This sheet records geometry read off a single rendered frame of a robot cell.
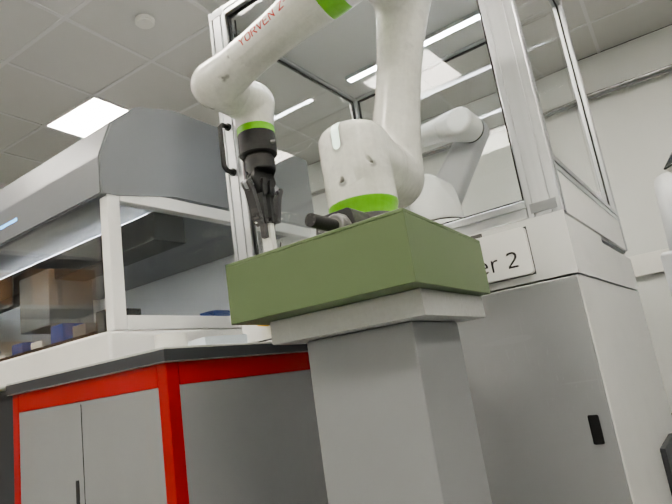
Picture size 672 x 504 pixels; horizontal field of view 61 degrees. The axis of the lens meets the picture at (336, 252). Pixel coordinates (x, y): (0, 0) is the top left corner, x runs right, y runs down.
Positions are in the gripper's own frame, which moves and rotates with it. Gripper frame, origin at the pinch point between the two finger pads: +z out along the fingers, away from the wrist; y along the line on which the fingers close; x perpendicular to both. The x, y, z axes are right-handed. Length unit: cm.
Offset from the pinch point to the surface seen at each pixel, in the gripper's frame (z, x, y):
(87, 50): -182, -194, -83
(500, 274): 16, 42, -32
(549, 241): 11, 54, -33
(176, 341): 21.0, -15.1, 16.7
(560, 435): 53, 46, -33
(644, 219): -47, 49, -360
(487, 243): 8, 40, -31
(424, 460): 47, 41, 21
